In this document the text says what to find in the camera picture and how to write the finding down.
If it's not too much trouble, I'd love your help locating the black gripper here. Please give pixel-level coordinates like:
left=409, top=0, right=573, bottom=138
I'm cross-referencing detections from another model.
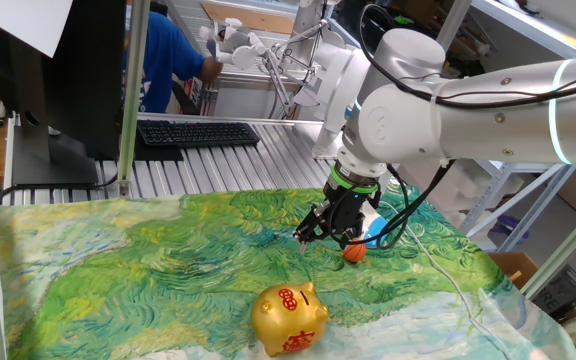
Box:
left=292, top=180, right=382, bottom=255

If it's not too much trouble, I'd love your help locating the blue white desk lamp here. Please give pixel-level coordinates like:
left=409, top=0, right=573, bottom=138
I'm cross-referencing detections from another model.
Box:
left=360, top=197, right=394, bottom=250

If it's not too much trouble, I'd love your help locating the person's bare forearm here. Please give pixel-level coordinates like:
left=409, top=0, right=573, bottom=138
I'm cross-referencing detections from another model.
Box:
left=196, top=55, right=224, bottom=85

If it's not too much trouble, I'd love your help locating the black desk mat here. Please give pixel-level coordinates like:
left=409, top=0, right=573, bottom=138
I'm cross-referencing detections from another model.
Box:
left=135, top=130, right=185, bottom=162

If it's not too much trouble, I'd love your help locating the orange mini basketball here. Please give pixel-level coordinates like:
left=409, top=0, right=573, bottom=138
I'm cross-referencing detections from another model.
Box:
left=342, top=239, right=368, bottom=264

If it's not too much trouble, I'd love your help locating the gold piggy bank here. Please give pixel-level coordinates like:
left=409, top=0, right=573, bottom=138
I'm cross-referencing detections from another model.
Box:
left=250, top=280, right=330, bottom=358

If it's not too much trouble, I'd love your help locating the white foam block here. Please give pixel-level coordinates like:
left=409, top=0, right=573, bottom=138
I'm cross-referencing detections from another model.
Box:
left=397, top=162, right=479, bottom=226

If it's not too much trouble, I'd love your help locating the white haptic control device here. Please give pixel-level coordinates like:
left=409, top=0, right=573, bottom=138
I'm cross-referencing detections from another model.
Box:
left=198, top=17, right=372, bottom=160

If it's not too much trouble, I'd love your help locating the aluminium background workbench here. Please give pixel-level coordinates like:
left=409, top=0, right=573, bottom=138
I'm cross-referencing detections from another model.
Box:
left=165, top=0, right=329, bottom=121

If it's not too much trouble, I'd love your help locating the green painted tablecloth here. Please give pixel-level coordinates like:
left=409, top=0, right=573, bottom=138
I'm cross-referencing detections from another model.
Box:
left=0, top=187, right=576, bottom=360

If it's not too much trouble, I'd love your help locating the black keyboard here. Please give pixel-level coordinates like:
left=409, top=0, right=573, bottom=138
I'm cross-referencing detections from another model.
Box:
left=136, top=119, right=262, bottom=148

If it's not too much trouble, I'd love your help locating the blue plastic bag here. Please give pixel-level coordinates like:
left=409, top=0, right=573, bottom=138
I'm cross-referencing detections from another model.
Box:
left=487, top=213, right=530, bottom=244

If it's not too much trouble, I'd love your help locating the brown cardboard box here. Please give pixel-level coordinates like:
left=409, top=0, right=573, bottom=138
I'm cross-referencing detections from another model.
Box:
left=487, top=251, right=576, bottom=321

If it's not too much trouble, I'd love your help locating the white red printed carton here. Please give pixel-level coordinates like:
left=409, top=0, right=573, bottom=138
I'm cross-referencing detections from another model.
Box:
left=182, top=77, right=204, bottom=109

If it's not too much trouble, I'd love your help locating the grey background robot column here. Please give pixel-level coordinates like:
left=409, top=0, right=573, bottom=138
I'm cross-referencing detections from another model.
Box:
left=290, top=0, right=342, bottom=51

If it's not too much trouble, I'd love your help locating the brown cardboard sheet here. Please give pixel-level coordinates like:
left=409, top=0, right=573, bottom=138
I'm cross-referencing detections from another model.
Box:
left=201, top=2, right=297, bottom=35

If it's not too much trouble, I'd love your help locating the black plastic crate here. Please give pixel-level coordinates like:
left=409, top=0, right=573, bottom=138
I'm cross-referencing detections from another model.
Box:
left=532, top=264, right=576, bottom=316

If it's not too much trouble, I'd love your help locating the person in blue shirt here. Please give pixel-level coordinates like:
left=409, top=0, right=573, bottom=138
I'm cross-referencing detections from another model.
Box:
left=122, top=0, right=208, bottom=115

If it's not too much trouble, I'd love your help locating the white metal shelf rack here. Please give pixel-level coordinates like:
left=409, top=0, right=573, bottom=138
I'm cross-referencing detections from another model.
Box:
left=460, top=0, right=576, bottom=254

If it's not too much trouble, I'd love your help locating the black computer monitor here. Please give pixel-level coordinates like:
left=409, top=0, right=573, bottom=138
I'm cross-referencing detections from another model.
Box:
left=0, top=0, right=128, bottom=189

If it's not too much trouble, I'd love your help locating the white paper sheet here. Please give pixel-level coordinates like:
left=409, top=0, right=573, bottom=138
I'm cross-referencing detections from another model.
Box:
left=0, top=0, right=74, bottom=59

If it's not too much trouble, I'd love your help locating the white lamp power cable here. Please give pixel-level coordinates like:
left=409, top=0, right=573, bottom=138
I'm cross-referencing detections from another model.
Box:
left=381, top=200, right=515, bottom=360

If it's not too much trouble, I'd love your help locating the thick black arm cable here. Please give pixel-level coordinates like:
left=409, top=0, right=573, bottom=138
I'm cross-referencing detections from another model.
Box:
left=325, top=3, right=576, bottom=251

